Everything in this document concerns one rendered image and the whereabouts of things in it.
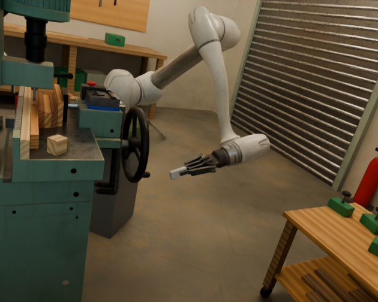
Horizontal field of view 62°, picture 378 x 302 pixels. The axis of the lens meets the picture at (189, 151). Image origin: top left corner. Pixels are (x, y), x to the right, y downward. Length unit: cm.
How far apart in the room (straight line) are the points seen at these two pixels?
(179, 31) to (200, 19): 345
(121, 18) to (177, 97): 145
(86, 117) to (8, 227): 39
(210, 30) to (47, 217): 95
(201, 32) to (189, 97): 380
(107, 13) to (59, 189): 368
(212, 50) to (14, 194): 91
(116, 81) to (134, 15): 292
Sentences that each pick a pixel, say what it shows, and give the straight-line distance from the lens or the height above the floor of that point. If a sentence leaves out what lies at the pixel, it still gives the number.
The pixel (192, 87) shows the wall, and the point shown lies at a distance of 515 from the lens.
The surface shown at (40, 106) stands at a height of 96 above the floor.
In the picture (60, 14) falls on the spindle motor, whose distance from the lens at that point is 100.
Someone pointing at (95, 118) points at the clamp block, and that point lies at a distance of 104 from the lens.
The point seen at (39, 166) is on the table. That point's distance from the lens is 83.
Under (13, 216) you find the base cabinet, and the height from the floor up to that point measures 68.
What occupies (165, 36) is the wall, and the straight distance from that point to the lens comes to 480.
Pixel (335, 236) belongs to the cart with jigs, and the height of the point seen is 53.
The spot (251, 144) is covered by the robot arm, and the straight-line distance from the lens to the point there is 130.
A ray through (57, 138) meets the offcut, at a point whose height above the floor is 94.
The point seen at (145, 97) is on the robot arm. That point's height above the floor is 83.
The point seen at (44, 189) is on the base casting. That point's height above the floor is 76.
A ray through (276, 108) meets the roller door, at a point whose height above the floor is 51.
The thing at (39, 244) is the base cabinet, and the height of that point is 57.
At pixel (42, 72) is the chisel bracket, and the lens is 105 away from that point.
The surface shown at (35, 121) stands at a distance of 95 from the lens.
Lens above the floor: 126
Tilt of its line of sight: 21 degrees down
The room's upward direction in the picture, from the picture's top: 13 degrees clockwise
